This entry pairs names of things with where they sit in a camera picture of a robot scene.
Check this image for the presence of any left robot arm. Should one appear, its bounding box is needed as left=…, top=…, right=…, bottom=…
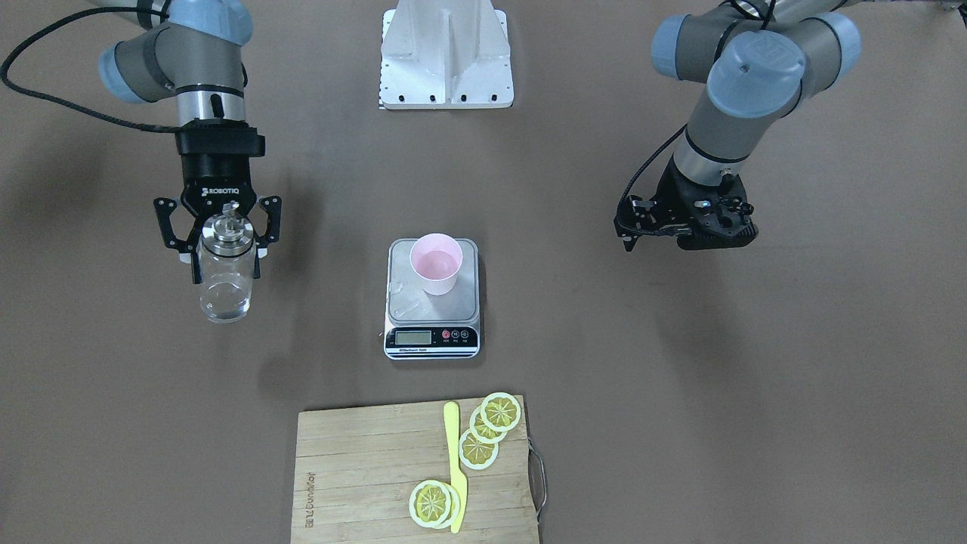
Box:
left=613, top=1, right=861, bottom=251

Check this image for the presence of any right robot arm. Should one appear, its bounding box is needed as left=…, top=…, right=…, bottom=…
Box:
left=99, top=1, right=281, bottom=283

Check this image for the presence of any pink plastic cup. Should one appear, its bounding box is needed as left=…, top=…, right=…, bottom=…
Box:
left=409, top=232, right=463, bottom=295

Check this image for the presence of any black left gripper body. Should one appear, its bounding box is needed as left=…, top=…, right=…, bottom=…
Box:
left=613, top=161, right=758, bottom=252

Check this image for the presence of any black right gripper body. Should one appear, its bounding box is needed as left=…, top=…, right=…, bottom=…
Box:
left=154, top=119, right=281, bottom=250

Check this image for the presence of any wooden cutting board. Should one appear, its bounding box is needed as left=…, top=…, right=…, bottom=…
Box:
left=291, top=400, right=542, bottom=543

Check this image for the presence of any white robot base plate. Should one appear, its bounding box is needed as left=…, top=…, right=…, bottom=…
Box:
left=378, top=1, right=514, bottom=110

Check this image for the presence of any digital kitchen scale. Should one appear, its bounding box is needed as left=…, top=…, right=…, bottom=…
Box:
left=383, top=238, right=481, bottom=360

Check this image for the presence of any yellow plastic knife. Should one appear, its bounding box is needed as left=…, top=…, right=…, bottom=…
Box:
left=443, top=400, right=468, bottom=533

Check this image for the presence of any glass sauce bottle metal spout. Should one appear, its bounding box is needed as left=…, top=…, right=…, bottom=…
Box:
left=197, top=201, right=257, bottom=323

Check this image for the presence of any lemon slice middle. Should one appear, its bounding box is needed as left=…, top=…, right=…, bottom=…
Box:
left=469, top=406, right=508, bottom=444

